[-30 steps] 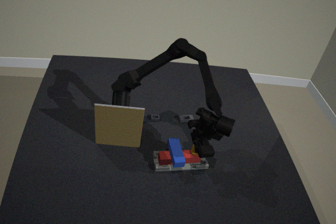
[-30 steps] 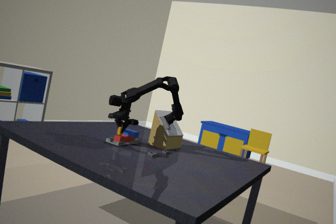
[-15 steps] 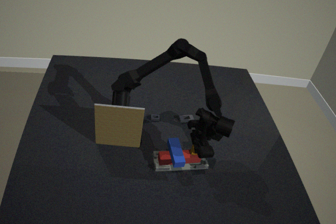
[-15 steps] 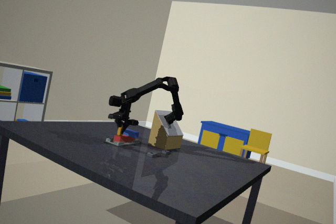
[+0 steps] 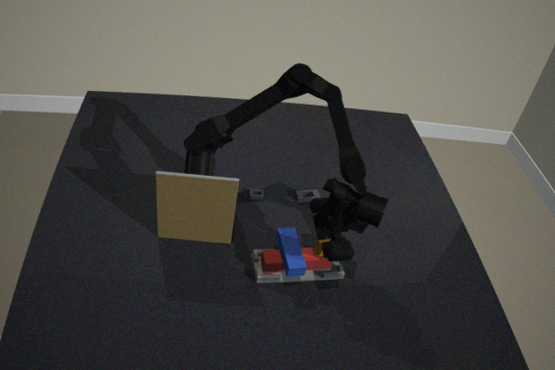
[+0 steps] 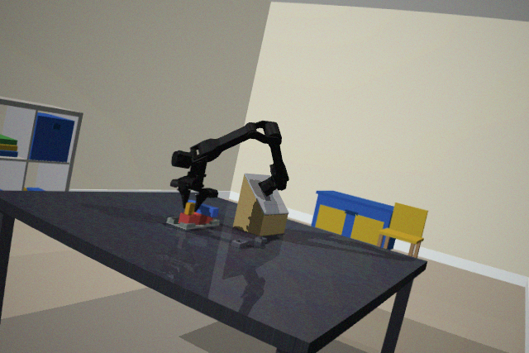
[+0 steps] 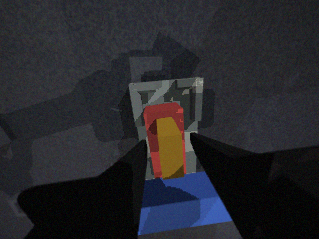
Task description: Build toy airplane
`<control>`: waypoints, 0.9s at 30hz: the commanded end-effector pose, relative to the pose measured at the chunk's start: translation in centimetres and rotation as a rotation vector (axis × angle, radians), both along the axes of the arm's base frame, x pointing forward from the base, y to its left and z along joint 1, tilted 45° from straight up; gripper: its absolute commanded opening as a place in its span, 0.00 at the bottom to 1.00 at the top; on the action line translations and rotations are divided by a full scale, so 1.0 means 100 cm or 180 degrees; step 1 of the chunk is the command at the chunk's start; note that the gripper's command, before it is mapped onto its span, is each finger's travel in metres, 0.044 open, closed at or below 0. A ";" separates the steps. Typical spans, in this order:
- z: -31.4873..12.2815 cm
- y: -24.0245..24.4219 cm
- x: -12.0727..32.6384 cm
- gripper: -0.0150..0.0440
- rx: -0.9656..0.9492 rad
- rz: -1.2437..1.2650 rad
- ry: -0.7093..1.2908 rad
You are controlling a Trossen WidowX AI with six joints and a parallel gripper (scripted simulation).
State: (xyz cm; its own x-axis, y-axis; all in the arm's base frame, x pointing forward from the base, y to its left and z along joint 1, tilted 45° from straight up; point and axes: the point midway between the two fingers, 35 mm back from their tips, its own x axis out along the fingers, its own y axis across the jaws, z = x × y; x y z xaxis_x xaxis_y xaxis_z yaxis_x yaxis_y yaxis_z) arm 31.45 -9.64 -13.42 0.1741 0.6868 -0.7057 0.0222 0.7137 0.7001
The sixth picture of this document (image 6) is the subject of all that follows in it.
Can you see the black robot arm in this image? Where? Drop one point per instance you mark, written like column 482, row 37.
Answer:
column 210, row 149

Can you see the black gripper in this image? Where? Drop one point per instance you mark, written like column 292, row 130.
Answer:
column 203, row 192

